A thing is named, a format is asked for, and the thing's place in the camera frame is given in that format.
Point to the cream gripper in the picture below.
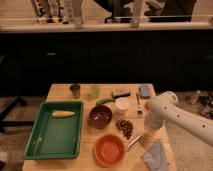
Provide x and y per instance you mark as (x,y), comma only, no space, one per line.
(149,134)

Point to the black white dish brush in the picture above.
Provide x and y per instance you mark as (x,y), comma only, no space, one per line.
(134,141)

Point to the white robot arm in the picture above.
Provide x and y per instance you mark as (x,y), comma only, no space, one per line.
(164,107)

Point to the orange red bowl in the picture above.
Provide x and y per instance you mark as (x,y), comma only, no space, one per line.
(108,150)

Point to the dark maroon bowl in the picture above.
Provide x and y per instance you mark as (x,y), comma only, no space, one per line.
(100,116)

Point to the grey blue cloth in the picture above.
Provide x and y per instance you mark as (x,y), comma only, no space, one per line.
(155,157)

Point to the white cup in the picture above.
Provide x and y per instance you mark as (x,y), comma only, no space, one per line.
(122,105)

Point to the blue sponge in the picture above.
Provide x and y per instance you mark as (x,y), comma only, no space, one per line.
(144,92)

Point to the black tan eraser block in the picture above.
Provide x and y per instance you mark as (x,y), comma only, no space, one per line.
(120,93)

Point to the green cucumber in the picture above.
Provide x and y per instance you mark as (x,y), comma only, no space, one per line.
(104,101)

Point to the green translucent cup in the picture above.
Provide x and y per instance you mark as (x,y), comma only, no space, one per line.
(94,91)

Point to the dark metal cup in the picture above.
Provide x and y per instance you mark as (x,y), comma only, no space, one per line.
(75,90)

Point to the green plastic tray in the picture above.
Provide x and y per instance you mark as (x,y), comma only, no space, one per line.
(55,138)

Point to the yellow corn cob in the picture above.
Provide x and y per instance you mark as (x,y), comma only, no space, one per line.
(62,114)

